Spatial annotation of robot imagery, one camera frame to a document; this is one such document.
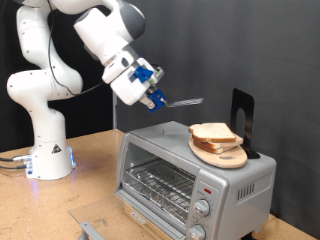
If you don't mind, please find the black base cable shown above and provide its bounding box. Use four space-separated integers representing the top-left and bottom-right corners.
0 163 29 170
0 154 32 163

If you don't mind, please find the oval wooden cutting board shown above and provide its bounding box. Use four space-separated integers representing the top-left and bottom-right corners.
188 134 249 170

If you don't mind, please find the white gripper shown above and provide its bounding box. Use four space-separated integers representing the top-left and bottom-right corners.
109 58 161 110

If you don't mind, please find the black metal bookend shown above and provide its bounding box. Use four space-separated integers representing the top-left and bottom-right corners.
229 87 262 160

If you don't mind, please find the wire oven rack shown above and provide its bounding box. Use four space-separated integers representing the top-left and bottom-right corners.
123 158 197 224

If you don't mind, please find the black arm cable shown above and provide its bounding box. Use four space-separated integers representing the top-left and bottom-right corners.
46 0 106 98

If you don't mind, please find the metal spatula with blue block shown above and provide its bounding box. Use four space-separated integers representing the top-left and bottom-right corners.
145 88 205 114

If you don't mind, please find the silver oven knob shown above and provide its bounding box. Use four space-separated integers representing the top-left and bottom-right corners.
188 224 207 240
193 198 212 218

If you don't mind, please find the grey metal pole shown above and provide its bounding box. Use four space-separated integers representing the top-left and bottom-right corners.
112 91 118 129

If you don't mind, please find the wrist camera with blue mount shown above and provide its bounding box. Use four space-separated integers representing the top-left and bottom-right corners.
129 65 165 85

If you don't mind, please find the silver toaster oven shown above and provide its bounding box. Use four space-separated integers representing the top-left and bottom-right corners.
114 120 278 240

